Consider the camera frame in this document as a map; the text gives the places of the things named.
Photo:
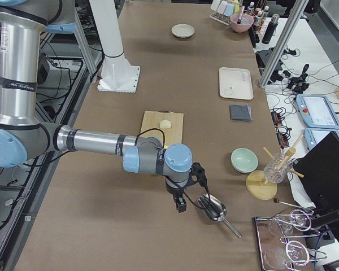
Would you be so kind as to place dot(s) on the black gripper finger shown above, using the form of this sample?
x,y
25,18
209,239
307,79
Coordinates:
x,y
180,204

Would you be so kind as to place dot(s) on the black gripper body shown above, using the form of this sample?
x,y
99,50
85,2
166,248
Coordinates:
x,y
175,191

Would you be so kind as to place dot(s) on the pale white bun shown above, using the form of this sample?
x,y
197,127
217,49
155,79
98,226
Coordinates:
x,y
165,124

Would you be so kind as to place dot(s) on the beige round plate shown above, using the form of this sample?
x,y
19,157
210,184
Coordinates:
x,y
182,30

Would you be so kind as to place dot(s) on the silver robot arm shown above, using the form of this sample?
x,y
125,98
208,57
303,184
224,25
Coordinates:
x,y
23,137

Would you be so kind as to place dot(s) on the metal glass rack tray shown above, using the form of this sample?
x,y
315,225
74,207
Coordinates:
x,y
281,241

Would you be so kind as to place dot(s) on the cream rectangular tray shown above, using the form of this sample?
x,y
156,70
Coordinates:
x,y
235,83

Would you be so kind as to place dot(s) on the metal scoop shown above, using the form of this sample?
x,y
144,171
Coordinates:
x,y
216,211

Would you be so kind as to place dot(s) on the wooden cutting board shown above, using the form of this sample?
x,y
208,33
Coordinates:
x,y
173,135

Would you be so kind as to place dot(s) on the mint green bowl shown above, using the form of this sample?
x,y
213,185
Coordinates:
x,y
244,160

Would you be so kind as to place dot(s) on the wooden cup rack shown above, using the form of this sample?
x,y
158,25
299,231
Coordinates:
x,y
262,189

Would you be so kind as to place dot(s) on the clear glass cup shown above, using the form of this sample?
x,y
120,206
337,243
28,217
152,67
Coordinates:
x,y
274,174

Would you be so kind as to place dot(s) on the grey folded cloth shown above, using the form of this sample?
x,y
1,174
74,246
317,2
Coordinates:
x,y
240,112

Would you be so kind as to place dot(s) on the black monitor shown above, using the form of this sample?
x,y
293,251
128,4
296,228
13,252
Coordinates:
x,y
320,166

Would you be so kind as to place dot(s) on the blue teach pendant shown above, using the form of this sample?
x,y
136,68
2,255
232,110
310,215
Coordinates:
x,y
314,135
316,111

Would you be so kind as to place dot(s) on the black thermos bottle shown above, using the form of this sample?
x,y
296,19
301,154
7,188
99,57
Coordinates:
x,y
271,27

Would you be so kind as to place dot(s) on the pastel container rack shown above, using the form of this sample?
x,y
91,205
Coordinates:
x,y
223,10

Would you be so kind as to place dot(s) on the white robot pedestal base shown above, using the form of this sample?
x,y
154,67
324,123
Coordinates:
x,y
117,74

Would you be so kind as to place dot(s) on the aluminium frame post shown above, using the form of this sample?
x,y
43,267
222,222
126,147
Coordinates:
x,y
287,31

